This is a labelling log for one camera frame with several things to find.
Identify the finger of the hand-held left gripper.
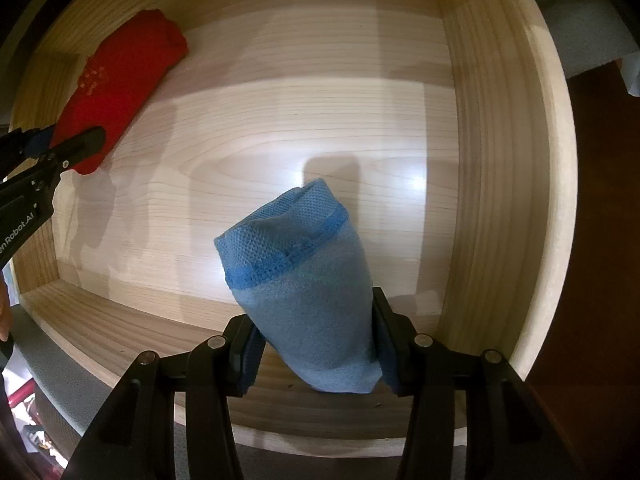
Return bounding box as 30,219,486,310
0,127,56,158
49,126,107,173

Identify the red underwear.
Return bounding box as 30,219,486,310
50,8,190,176

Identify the blue underwear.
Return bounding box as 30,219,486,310
214,178,383,395

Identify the wooden drawer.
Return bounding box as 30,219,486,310
0,0,576,463

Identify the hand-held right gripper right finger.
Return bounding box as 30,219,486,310
370,287,571,480

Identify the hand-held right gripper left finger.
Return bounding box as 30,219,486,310
62,312,266,480

